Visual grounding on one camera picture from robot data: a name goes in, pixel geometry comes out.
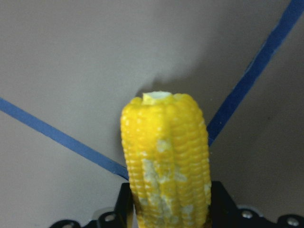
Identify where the yellow corn cob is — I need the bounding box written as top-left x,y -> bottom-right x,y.
121,92 -> 211,228

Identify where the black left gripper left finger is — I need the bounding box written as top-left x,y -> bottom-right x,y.
114,182 -> 134,228

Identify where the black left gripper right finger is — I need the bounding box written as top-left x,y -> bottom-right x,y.
209,181 -> 238,228

